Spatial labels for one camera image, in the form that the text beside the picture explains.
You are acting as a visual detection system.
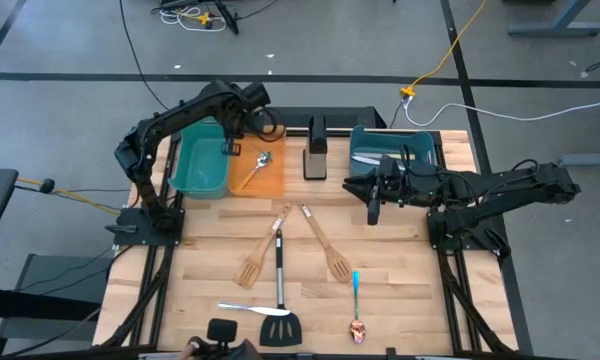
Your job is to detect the black table frame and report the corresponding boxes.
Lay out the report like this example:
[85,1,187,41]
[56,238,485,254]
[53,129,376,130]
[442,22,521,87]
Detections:
[92,127,536,360]

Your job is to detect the black slotted turner steel handle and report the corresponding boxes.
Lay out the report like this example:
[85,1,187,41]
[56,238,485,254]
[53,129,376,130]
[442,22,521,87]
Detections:
[258,228,304,348]

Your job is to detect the blue-grey plastic bin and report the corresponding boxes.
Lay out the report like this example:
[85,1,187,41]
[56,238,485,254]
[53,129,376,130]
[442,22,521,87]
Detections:
[348,124,439,177]

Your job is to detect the steel box grater black handle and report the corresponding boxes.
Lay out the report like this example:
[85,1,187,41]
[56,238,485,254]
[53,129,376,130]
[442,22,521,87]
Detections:
[302,114,329,181]

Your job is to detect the green plastic bin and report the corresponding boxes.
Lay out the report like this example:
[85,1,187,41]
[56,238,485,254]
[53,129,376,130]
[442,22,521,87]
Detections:
[167,118,231,200]

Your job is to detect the iridescent spoon with blue handle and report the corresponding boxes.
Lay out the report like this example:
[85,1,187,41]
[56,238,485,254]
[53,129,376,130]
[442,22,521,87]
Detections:
[348,270,368,345]

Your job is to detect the wooden slotted spatula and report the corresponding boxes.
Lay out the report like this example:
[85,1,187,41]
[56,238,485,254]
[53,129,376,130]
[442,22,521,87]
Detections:
[296,201,354,285]
[233,203,293,290]

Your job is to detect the grey desk base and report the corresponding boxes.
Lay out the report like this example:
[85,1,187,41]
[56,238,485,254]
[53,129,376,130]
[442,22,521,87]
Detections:
[507,0,600,37]

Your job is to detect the white floor cable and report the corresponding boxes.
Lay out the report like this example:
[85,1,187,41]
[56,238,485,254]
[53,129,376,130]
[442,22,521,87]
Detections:
[403,94,600,128]

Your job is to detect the long metal utensil handle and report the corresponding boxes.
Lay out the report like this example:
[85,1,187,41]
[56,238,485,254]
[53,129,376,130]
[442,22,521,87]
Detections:
[352,153,384,167]

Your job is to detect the orange plastic bin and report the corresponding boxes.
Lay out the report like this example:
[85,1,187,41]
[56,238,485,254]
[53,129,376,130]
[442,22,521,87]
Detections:
[227,130,287,199]

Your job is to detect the white coiled cable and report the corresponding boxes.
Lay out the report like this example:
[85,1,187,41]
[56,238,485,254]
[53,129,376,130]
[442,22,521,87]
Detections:
[158,5,229,34]

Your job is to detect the steel spoon with wooden handle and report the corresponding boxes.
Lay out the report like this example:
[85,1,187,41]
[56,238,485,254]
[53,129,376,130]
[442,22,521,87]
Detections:
[233,151,274,194]

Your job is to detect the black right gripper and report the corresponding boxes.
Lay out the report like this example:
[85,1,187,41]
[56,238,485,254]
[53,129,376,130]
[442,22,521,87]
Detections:
[342,158,434,207]

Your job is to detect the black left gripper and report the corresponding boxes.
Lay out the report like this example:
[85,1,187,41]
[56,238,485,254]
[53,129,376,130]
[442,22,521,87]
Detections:
[218,102,247,157]

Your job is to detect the yellow floor cable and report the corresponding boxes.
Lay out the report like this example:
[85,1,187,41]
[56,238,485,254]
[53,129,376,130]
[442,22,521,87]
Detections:
[15,176,122,217]

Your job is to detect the yellow hanging power cord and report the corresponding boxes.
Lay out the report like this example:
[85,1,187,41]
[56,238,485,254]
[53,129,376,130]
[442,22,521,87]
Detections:
[401,0,489,99]

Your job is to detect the black bar tool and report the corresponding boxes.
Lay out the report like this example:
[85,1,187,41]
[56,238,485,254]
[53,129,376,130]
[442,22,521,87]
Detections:
[213,0,241,36]

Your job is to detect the black hanging cable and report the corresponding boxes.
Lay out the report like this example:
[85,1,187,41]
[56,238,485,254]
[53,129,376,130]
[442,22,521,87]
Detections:
[118,0,170,110]

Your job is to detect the black camera on stand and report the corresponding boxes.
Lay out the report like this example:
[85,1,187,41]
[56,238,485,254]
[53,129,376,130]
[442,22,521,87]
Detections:
[206,318,239,351]

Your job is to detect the grey desk foot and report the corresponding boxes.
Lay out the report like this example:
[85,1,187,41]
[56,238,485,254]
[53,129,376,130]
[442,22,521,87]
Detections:
[558,152,600,169]

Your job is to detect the stainless steel table knife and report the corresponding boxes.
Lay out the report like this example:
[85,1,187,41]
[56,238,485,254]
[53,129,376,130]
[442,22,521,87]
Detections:
[216,300,292,317]

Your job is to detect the person's hand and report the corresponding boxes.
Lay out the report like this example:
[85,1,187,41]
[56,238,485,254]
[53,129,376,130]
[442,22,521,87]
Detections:
[177,336,204,360]

